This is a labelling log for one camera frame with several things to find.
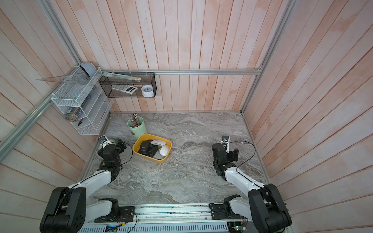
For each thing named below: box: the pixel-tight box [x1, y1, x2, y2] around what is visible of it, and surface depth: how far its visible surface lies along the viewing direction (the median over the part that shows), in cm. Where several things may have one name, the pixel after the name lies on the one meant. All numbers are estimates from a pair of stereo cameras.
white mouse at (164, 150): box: [159, 145, 170, 157], surface depth 94 cm
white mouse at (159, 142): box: [150, 139, 167, 147], surface depth 97 cm
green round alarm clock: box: [96, 141, 120, 160], surface depth 69 cm
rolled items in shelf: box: [65, 106, 80, 123], surface depth 78 cm
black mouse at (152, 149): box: [146, 143, 159, 157], surface depth 93 cm
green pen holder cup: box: [126, 116, 148, 141], surface depth 98 cm
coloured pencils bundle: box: [129, 113, 140, 128], surface depth 97 cm
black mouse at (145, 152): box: [137, 147, 150, 156], surface depth 94 cm
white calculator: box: [111, 84, 138, 95], surface depth 100 cm
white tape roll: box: [140, 84, 154, 98], surface depth 97 cm
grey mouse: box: [152, 152, 167, 160], surface depth 92 cm
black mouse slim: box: [139, 140, 151, 150], surface depth 97 cm
